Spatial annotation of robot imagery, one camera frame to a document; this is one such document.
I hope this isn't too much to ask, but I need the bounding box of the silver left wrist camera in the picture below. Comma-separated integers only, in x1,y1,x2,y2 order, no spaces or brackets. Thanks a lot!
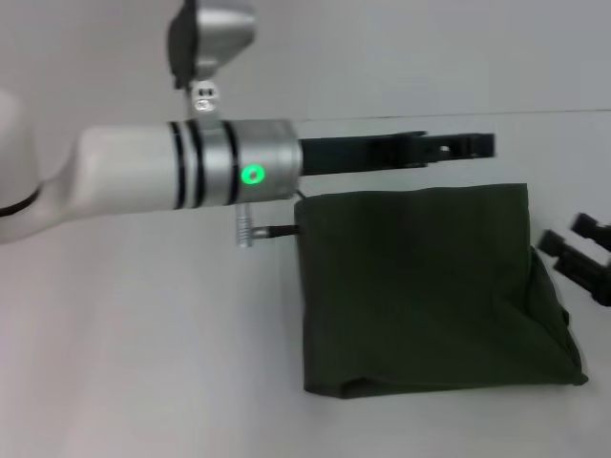
165,0,258,116

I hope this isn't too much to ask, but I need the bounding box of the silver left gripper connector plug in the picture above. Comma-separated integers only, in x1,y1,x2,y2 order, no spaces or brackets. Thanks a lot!
233,202,268,249

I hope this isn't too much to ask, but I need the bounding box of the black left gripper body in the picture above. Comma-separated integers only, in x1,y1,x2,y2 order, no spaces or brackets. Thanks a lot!
296,131,429,177

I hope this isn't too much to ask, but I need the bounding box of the dark green FREE t-shirt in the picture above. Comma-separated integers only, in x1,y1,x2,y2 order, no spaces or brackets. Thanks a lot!
293,182,590,400

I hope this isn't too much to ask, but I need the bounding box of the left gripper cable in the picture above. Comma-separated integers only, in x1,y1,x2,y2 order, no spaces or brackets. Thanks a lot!
264,190,311,239

